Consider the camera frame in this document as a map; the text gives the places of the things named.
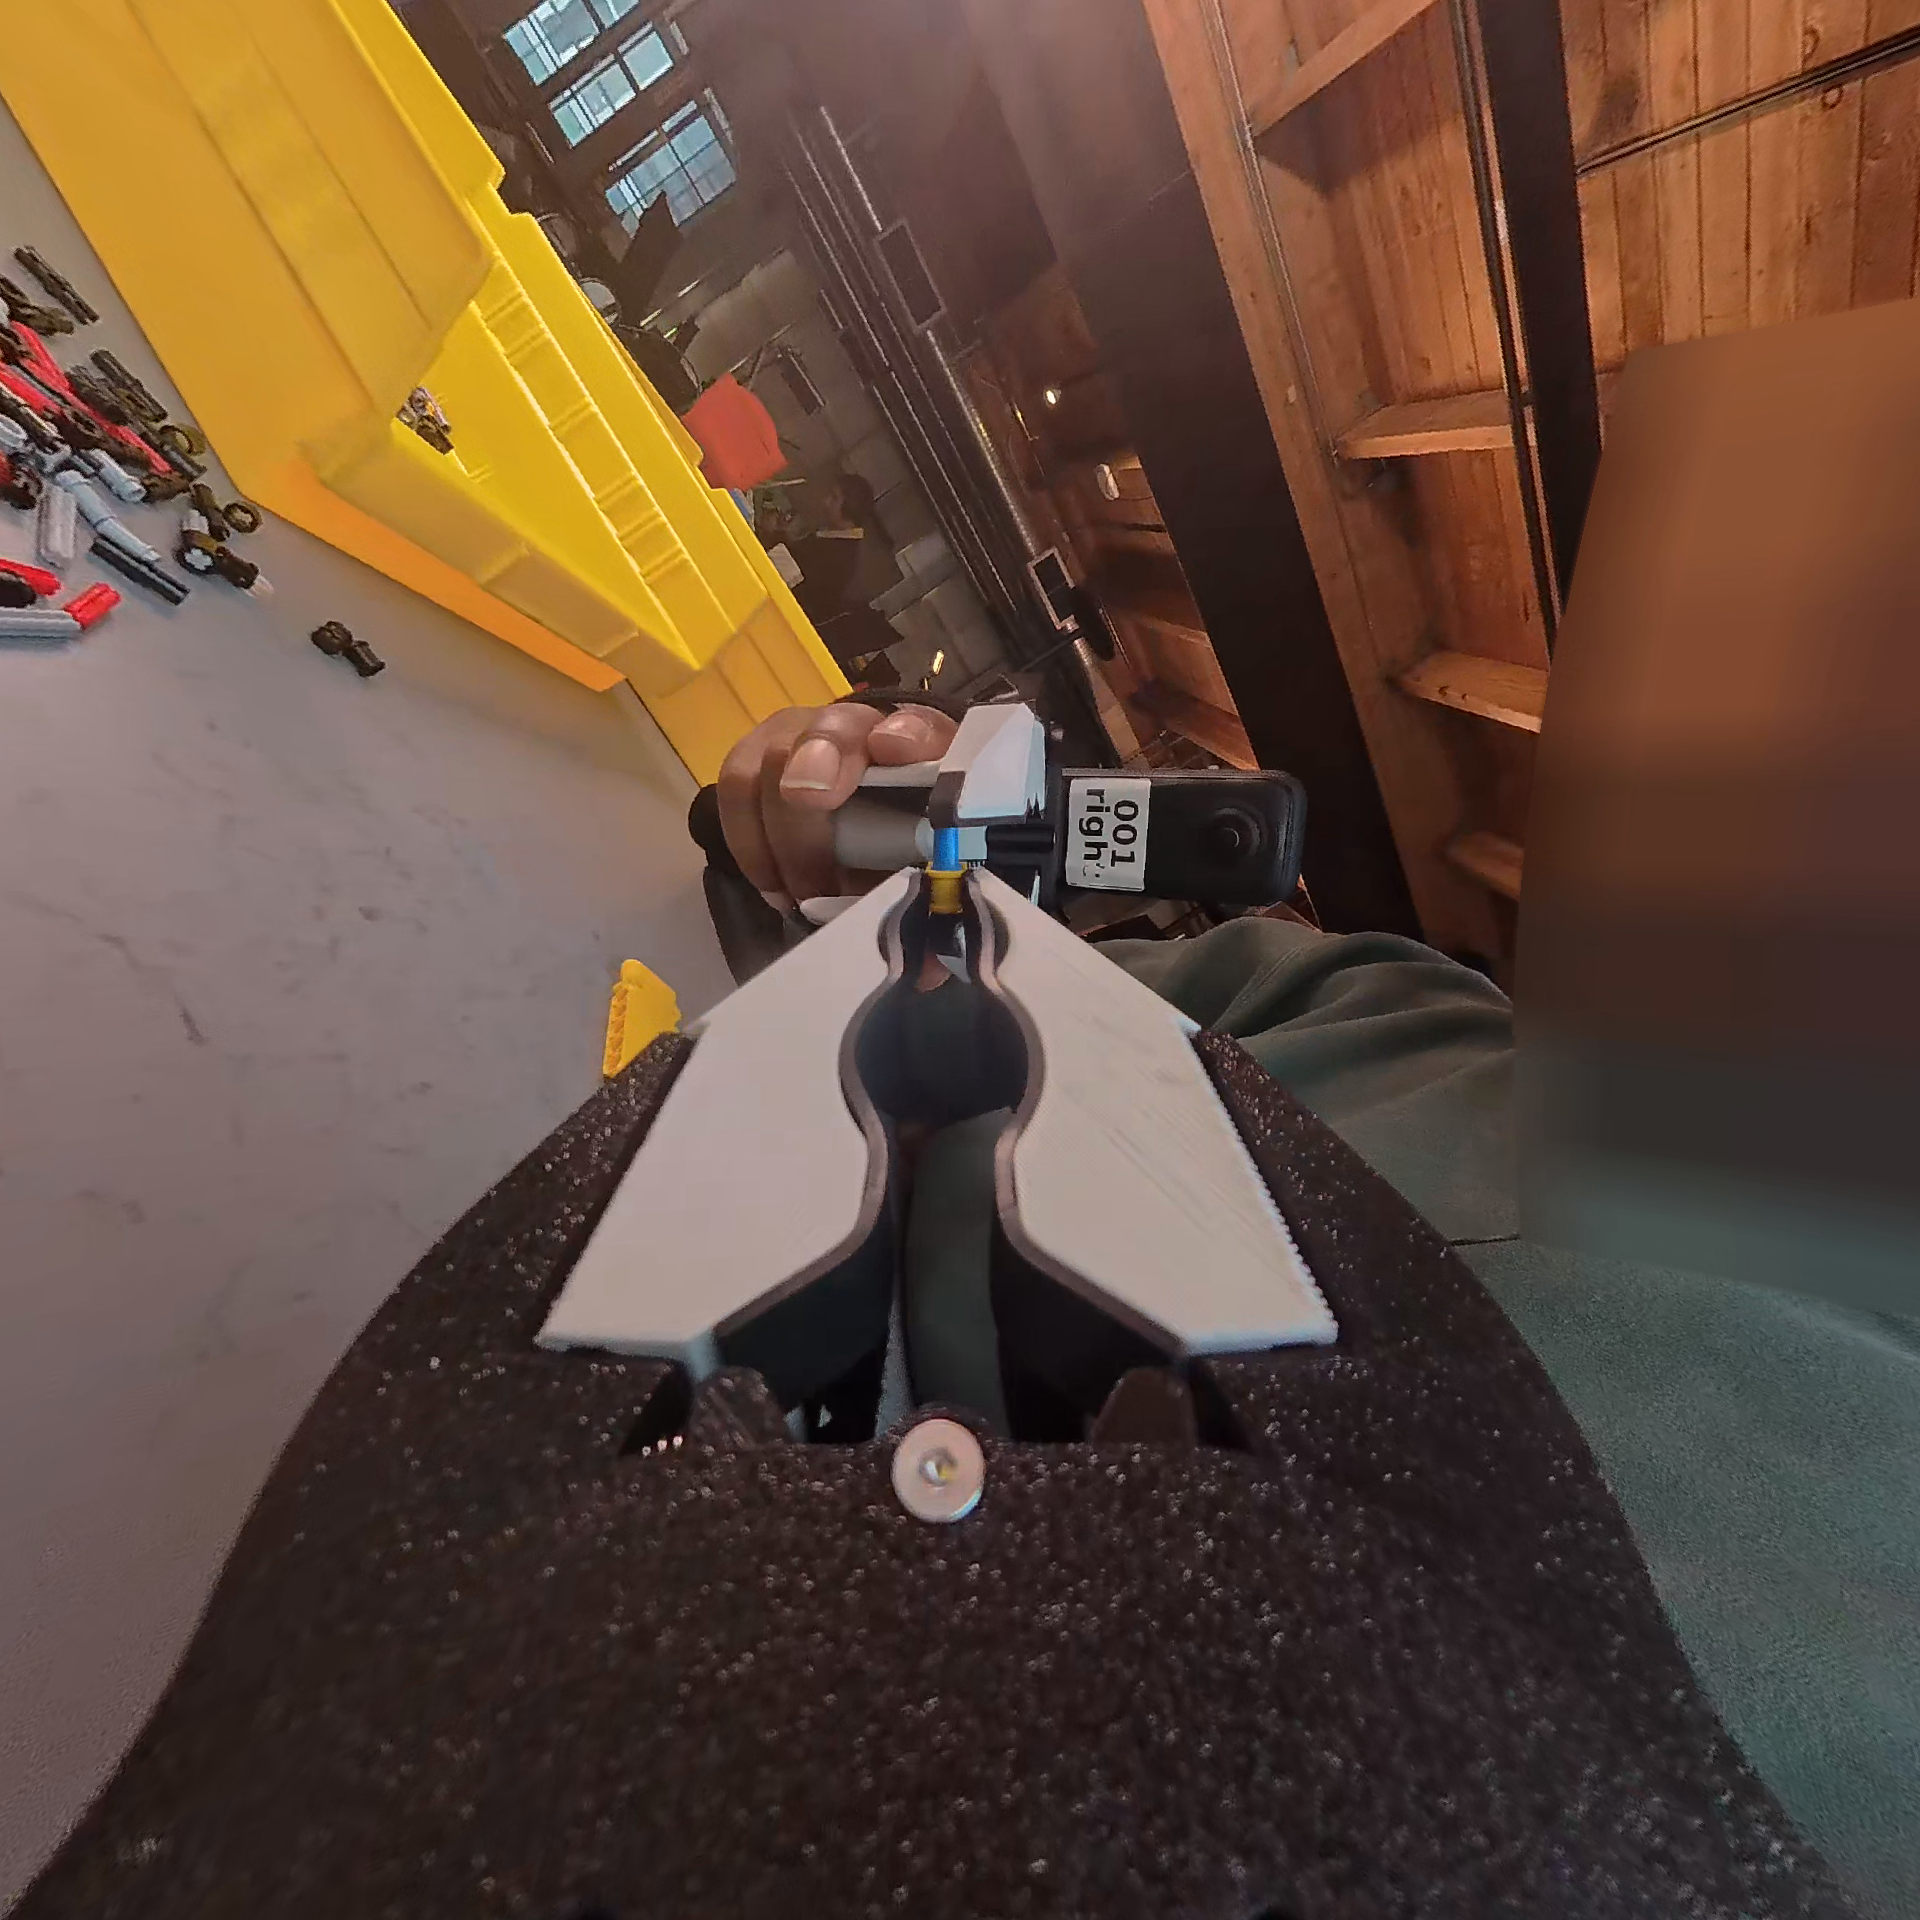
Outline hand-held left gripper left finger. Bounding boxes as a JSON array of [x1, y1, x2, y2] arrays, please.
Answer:
[[536, 870, 923, 1449]]

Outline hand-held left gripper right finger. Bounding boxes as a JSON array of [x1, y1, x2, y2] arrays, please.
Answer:
[[964, 870, 1339, 1449]]

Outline yellow lego curved panel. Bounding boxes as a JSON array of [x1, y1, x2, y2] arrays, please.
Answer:
[[600, 957, 689, 1085]]

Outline yellow storage bin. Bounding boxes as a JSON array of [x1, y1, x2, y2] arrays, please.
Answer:
[[471, 195, 858, 786], [0, 0, 712, 697]]

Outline person's right forearm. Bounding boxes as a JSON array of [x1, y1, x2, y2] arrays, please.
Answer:
[[1095, 914, 1520, 1247]]

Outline pile of lego pins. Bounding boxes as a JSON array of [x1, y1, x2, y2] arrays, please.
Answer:
[[0, 239, 393, 681]]

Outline person's right hand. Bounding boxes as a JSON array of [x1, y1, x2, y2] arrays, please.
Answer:
[[718, 700, 964, 906]]

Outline orange container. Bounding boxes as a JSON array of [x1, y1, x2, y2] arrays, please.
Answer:
[[687, 371, 787, 491]]

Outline paned window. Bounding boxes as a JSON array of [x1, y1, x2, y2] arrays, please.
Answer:
[[499, 0, 740, 231]]

